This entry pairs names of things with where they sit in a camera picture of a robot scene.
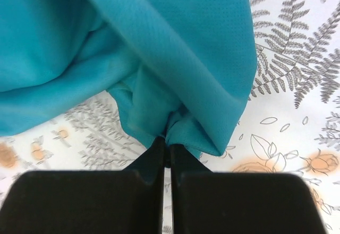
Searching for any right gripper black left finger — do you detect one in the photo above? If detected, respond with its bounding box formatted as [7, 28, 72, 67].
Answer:
[1, 137, 165, 233]

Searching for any teal t-shirt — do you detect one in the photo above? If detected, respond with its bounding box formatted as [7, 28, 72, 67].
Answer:
[1, 0, 257, 156]

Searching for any floral patterned table mat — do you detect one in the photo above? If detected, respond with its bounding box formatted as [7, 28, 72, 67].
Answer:
[1, 0, 339, 233]

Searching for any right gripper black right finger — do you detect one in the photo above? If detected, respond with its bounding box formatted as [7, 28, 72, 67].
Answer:
[169, 144, 325, 234]

